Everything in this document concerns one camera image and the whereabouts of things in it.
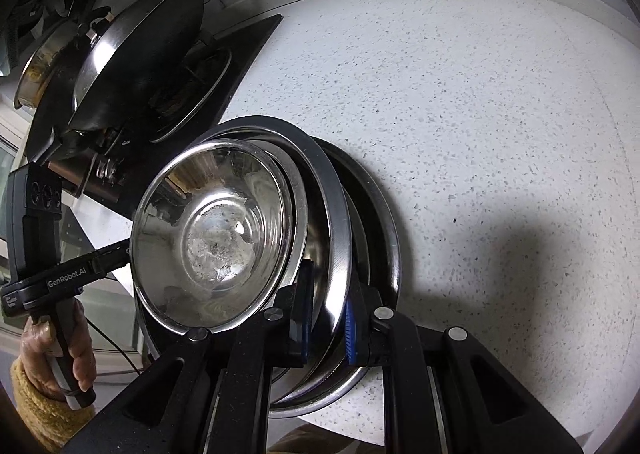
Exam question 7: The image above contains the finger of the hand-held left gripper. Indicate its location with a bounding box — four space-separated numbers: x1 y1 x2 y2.
80 240 133 280

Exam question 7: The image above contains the black gas stove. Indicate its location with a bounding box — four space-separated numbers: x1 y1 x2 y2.
25 14 283 215

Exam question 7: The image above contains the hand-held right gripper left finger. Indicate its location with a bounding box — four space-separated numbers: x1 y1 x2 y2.
62 259 316 454

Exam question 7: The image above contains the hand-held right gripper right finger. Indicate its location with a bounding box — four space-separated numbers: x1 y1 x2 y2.
342 279 588 454

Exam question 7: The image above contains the thin black cable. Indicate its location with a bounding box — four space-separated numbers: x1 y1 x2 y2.
82 311 151 380

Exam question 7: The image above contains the steel wok lid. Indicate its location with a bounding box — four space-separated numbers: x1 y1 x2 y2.
72 7 151 110

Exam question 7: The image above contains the small flared steel bowl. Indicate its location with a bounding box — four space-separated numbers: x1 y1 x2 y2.
200 131 309 285

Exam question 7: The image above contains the person's left forearm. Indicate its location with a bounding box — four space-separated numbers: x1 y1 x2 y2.
10 359 96 452

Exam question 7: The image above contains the black wok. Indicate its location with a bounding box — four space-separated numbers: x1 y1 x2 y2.
67 0 221 135

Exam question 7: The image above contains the large steel plate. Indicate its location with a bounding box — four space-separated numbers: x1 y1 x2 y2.
135 134 402 421

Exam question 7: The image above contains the person's left hand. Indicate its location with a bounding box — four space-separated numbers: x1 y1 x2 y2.
22 301 97 397

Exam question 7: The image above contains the large steel bowl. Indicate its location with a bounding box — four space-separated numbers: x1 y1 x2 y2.
135 115 353 407

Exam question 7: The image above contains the small deep steel bowl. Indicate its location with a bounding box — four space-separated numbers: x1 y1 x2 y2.
129 138 294 335

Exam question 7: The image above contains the steel cooking pot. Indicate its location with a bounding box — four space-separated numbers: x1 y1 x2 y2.
14 17 81 110

